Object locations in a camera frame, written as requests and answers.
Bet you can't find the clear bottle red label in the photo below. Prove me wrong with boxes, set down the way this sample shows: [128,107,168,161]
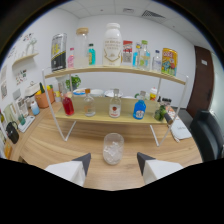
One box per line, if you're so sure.
[108,88,122,119]

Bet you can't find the two-tier wooden shelf rack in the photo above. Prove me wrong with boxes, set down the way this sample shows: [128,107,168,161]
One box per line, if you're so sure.
[41,64,190,148]

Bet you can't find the clear bottle blue cap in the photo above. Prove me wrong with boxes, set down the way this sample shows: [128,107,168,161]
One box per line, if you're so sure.
[152,49,163,74]

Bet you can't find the blue rimmed bowl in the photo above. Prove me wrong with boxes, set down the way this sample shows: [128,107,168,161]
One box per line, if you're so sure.
[72,87,88,97]

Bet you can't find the blue bottle yellow cap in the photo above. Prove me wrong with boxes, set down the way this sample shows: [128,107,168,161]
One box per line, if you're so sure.
[132,42,141,69]

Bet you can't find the small clear bottle orange cap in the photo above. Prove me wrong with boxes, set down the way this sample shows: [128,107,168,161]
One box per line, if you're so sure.
[83,88,97,118]

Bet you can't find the black and yellow can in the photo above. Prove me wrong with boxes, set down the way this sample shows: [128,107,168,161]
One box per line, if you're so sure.
[50,32,68,72]

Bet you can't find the brown door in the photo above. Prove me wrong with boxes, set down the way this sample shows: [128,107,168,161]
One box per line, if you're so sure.
[185,45,214,118]

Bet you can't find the white bowl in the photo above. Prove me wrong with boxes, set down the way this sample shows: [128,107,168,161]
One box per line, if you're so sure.
[89,88,105,98]

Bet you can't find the orange basket with fruit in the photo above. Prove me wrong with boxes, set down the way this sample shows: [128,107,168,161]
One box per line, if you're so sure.
[34,83,56,109]

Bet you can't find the clear glass with ice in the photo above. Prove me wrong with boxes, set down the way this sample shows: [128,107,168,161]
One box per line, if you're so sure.
[102,132,125,166]

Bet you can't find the small pink bottle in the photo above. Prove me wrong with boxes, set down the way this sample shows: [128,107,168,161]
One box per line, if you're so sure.
[67,47,75,69]

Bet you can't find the small red liquid bottle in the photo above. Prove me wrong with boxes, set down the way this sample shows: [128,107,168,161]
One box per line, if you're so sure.
[61,92,75,117]

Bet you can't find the white printed paper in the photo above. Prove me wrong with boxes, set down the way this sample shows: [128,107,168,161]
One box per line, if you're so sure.
[166,106,193,141]

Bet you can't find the light blue bottle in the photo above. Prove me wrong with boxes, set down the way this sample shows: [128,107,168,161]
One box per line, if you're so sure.
[30,100,41,116]

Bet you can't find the dark brown stick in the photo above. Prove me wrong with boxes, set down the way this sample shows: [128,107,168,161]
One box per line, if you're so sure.
[162,111,175,126]

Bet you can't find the orange yellow drink can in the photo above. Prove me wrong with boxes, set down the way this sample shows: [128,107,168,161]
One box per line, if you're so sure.
[161,47,178,77]

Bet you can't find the large white bottle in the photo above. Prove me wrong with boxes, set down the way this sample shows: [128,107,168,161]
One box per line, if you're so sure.
[102,22,123,67]

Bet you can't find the white scale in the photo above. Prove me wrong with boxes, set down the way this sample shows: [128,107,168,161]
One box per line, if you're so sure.
[17,114,36,133]

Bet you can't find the small teal bottle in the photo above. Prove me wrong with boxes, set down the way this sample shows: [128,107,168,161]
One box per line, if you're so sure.
[87,43,97,66]

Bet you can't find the white kettle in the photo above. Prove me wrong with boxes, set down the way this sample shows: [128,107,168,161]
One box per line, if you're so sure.
[24,80,41,98]

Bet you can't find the black chair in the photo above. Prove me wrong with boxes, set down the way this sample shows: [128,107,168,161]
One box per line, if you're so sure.
[189,109,224,163]

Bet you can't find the small dark bottles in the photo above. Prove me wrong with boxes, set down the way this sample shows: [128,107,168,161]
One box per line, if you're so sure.
[156,96,173,108]

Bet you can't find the glass jar wooden lid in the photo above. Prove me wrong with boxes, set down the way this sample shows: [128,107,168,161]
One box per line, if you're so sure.
[73,27,90,69]

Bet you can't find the white bottle yellow label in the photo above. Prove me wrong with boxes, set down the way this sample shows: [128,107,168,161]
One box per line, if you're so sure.
[149,87,158,102]

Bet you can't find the black bag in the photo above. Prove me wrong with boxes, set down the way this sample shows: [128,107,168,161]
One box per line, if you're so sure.
[5,121,20,144]

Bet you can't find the ceiling air vent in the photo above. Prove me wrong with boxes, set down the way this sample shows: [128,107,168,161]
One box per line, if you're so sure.
[141,9,166,19]

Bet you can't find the green potted plant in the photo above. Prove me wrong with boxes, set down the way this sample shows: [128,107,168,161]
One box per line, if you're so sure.
[65,74,82,91]

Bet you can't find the wooden wall shelf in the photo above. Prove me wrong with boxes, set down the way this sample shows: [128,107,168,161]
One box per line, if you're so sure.
[12,52,39,68]

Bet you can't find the clear bottle green cap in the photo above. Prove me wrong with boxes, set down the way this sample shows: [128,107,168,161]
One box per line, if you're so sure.
[138,40,151,72]

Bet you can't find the blue liquid bottle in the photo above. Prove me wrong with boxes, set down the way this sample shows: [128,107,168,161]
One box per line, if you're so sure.
[132,90,147,120]

